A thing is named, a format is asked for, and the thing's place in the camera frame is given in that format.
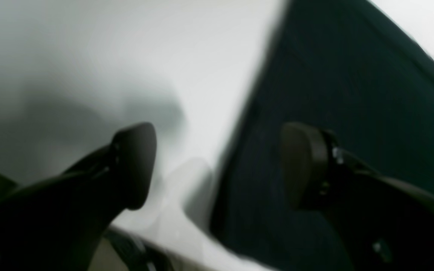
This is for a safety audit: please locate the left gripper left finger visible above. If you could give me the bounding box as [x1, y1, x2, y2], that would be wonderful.
[0, 122, 157, 271]

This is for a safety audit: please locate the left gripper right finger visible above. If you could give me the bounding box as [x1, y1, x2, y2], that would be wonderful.
[280, 122, 434, 271]

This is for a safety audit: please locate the black T-shirt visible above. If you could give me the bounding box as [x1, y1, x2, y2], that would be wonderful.
[210, 0, 434, 271]

